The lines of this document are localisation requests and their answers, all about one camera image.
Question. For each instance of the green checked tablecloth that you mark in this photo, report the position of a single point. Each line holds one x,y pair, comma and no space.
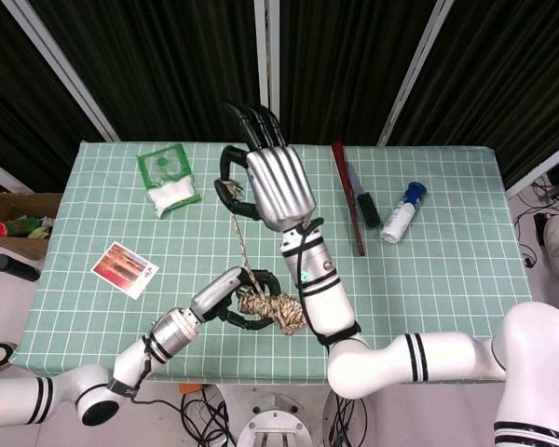
191,233

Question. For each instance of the small orange object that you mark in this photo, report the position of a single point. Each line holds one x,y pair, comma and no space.
190,388

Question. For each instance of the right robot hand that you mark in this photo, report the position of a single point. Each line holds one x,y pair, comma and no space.
279,186

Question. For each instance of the green bag of white powder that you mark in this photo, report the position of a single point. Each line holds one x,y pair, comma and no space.
172,191

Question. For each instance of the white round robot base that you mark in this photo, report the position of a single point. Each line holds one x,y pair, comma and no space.
275,421

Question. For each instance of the white bottle with blue cap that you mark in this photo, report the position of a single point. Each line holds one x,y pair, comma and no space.
400,214

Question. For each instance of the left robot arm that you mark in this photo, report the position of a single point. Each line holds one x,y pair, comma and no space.
130,365

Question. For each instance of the black cylinder bottle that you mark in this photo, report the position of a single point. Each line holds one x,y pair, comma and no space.
14,267

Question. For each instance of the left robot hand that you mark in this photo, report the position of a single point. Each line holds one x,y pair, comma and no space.
212,293

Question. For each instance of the black pleated curtain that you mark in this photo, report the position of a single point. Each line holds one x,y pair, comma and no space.
18,102
344,65
167,70
508,74

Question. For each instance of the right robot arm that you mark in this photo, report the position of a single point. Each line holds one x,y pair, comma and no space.
326,302

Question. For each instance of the white frame post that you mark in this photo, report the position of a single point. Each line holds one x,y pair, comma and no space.
60,65
540,174
412,74
4,174
266,70

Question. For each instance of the red picture postcard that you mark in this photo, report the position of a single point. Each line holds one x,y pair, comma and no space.
123,269

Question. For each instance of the brown cardboard box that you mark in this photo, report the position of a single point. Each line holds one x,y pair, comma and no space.
14,202

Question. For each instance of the dark red flat stick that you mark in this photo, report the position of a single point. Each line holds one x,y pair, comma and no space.
349,195

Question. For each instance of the green snack packets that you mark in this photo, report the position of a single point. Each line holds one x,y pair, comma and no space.
25,227

